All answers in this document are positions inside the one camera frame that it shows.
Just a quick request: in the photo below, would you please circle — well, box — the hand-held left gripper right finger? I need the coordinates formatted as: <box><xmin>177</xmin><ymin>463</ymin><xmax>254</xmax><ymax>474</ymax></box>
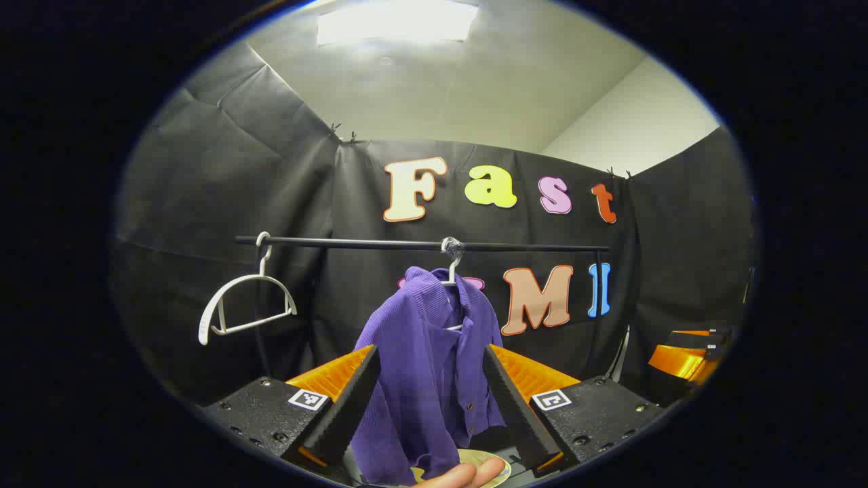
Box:
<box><xmin>483</xmin><ymin>342</ymin><xmax>665</xmax><ymax>475</ymax></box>

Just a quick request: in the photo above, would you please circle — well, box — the ceiling light panel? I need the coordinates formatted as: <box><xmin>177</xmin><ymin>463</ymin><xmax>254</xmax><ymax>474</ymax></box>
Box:
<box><xmin>315</xmin><ymin>0</ymin><xmax>479</xmax><ymax>45</ymax></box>

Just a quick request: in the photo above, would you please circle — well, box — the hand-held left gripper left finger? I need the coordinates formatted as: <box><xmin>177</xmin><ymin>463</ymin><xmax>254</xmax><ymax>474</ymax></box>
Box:
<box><xmin>200</xmin><ymin>344</ymin><xmax>382</xmax><ymax>475</ymax></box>

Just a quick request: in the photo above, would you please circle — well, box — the black clothes rack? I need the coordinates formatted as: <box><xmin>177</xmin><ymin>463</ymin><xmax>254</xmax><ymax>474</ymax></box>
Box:
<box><xmin>235</xmin><ymin>234</ymin><xmax>611</xmax><ymax>380</ymax></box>

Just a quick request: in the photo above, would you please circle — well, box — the purple knit cardigan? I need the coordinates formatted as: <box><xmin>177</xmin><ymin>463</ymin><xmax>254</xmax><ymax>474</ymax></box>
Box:
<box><xmin>351</xmin><ymin>266</ymin><xmax>508</xmax><ymax>485</ymax></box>

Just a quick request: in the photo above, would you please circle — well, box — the white plastic hanger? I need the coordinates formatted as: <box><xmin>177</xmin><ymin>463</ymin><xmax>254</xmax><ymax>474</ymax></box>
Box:
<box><xmin>198</xmin><ymin>232</ymin><xmax>298</xmax><ymax>346</ymax></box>
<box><xmin>439</xmin><ymin>237</ymin><xmax>470</xmax><ymax>333</ymax></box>

